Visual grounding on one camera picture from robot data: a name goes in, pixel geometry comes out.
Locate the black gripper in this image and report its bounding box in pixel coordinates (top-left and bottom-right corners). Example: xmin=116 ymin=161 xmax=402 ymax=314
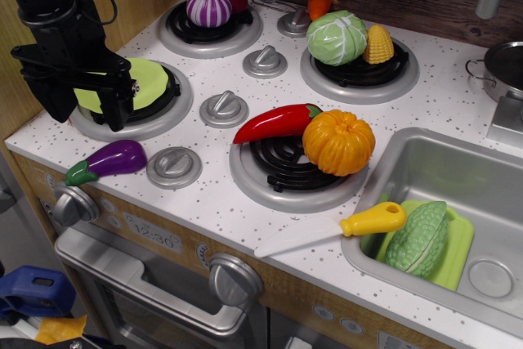
xmin=11 ymin=0 xmax=135 ymax=132

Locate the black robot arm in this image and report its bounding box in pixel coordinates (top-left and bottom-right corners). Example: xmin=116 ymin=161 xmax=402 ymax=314
xmin=11 ymin=0 xmax=136 ymax=132

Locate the light green plate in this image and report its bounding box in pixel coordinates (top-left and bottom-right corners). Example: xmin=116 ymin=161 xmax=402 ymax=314
xmin=74 ymin=57 xmax=169 ymax=114

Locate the purple toy eggplant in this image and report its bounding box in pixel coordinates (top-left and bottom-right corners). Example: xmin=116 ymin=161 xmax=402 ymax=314
xmin=65 ymin=140 xmax=148 ymax=186

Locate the front left stove burner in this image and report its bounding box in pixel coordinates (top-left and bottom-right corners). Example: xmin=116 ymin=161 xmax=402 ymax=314
xmin=70 ymin=61 xmax=194 ymax=142

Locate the stove burner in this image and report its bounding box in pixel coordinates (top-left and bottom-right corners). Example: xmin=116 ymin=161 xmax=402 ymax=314
xmin=70 ymin=61 xmax=194 ymax=142
xmin=300 ymin=39 xmax=420 ymax=105
xmin=158 ymin=2 xmax=263 ymax=59
xmin=229 ymin=136 xmax=369 ymax=214

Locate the silver left oven knob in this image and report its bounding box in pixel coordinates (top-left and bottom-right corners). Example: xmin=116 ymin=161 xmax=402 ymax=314
xmin=52 ymin=184 xmax=101 ymax=227

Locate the silver oven knob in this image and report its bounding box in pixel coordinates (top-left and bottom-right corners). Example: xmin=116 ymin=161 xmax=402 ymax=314
xmin=52 ymin=184 xmax=101 ymax=227
xmin=209 ymin=253 xmax=263 ymax=307

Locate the silver stovetop knob front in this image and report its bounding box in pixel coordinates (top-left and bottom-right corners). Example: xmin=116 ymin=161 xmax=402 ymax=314
xmin=146 ymin=146 xmax=203 ymax=190

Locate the silver stovetop knob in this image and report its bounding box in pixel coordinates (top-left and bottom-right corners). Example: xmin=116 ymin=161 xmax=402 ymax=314
xmin=242 ymin=45 xmax=288 ymax=79
xmin=199 ymin=91 xmax=249 ymax=129
xmin=277 ymin=7 xmax=311 ymax=38
xmin=146 ymin=146 xmax=203 ymax=190

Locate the purple striped toy onion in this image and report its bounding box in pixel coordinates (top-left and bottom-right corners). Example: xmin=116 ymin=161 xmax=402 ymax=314
xmin=186 ymin=0 xmax=232 ymax=29

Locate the back left stove burner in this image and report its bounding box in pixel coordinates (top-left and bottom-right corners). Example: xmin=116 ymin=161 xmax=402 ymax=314
xmin=158 ymin=2 xmax=263 ymax=59

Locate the front right stove burner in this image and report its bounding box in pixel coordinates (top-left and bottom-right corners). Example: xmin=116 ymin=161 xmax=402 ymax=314
xmin=229 ymin=136 xmax=369 ymax=214

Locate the blue clamp tool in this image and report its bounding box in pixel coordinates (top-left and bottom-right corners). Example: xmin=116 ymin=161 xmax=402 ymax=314
xmin=1 ymin=266 xmax=77 ymax=319

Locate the red toy chili pepper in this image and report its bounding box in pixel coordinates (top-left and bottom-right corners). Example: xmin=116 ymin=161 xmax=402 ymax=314
xmin=233 ymin=103 xmax=323 ymax=145

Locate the silver stovetop knob rear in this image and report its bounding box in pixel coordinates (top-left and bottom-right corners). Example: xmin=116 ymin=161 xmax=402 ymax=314
xmin=277 ymin=7 xmax=311 ymax=38

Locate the silver right oven knob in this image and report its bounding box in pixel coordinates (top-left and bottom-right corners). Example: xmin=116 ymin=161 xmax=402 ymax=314
xmin=209 ymin=253 xmax=263 ymax=307

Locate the yellow cloth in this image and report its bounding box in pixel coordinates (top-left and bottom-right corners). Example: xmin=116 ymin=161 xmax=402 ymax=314
xmin=35 ymin=315 xmax=87 ymax=345

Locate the orange toy carrot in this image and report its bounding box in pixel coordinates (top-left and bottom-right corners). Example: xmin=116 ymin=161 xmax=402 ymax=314
xmin=307 ymin=0 xmax=333 ymax=21

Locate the orange toy pumpkin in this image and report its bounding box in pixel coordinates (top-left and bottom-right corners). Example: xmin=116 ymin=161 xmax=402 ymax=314
xmin=302 ymin=110 xmax=376 ymax=177

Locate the green toy cabbage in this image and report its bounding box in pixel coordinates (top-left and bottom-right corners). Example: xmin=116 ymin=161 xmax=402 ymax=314
xmin=306 ymin=10 xmax=368 ymax=66

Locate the back right stove burner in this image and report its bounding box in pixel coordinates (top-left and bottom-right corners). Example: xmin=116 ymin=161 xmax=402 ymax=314
xmin=300 ymin=39 xmax=420 ymax=105

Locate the yellow toy corn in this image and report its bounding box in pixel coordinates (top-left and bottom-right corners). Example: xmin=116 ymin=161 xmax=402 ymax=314
xmin=363 ymin=25 xmax=395 ymax=65

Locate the silver toy sink basin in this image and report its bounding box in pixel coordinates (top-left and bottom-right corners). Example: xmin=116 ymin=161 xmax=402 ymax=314
xmin=342 ymin=128 xmax=522 ymax=337

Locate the green toy bitter gourd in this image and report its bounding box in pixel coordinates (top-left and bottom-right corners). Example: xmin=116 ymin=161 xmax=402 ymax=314
xmin=384 ymin=201 xmax=449 ymax=278

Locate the light green cutting board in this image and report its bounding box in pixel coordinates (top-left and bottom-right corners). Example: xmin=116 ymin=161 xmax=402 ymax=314
xmin=374 ymin=199 xmax=476 ymax=292

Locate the silver toy pot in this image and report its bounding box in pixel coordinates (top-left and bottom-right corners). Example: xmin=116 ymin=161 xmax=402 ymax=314
xmin=465 ymin=41 xmax=523 ymax=102

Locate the silver oven door handle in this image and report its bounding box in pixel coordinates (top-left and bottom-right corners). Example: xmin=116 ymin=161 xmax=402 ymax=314
xmin=55 ymin=228 xmax=266 ymax=348

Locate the yellow-handled white toy knife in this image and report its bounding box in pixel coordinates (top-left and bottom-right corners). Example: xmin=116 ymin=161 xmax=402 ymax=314
xmin=254 ymin=202 xmax=407 ymax=257

